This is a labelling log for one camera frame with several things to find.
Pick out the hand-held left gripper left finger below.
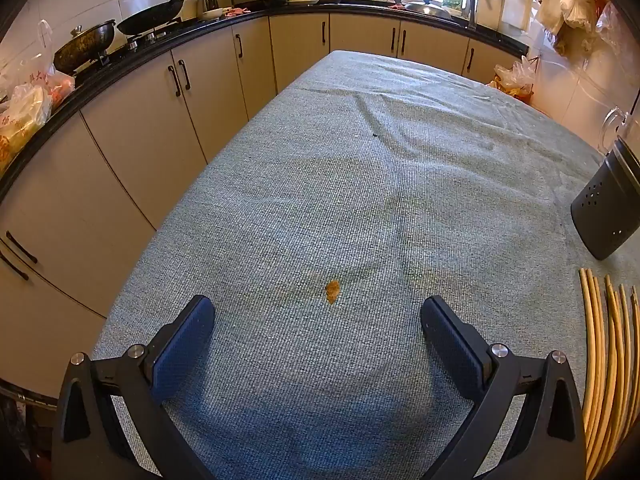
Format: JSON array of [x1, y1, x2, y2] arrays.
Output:
[[51, 295, 217, 480]]

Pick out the row of wooden chopsticks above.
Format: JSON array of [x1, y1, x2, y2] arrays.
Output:
[[578, 267, 640, 480]]

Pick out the yellow food plastic bag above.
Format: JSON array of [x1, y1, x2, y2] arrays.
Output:
[[0, 85, 53, 173]]

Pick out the clear glass mug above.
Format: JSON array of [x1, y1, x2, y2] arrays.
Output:
[[597, 105, 640, 156]]

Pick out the grey-blue woven tablecloth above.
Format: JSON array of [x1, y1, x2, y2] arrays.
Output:
[[92, 50, 606, 480]]

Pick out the beige kitchen cabinets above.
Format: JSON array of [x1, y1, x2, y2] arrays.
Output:
[[0, 12, 528, 401]]

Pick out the steel basin lid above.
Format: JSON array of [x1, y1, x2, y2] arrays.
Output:
[[404, 1, 453, 20]]

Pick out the brown pan with lid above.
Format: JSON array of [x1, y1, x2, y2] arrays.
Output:
[[53, 20, 117, 75]]

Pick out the hanging clear plastic bags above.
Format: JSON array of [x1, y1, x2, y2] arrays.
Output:
[[537, 0, 640, 91]]

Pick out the gas stove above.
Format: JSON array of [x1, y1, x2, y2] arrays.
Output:
[[75, 17, 186, 67]]

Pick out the white cutting board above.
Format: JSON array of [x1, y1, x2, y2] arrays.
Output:
[[501, 0, 535, 31]]

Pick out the plastic bag with snacks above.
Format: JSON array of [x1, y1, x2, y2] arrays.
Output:
[[494, 57, 538, 103]]

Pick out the red printed plastic bag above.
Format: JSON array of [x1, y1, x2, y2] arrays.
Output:
[[35, 20, 76, 108]]

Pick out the black perforated utensil holder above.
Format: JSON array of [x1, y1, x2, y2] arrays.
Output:
[[571, 136, 640, 261]]

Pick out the black wok with wooden handle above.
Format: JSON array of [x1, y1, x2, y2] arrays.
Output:
[[116, 0, 208, 36]]

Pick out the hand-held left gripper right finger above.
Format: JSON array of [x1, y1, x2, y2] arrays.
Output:
[[420, 295, 587, 480]]

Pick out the black kitchen countertop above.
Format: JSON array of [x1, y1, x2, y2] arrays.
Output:
[[0, 0, 530, 201]]

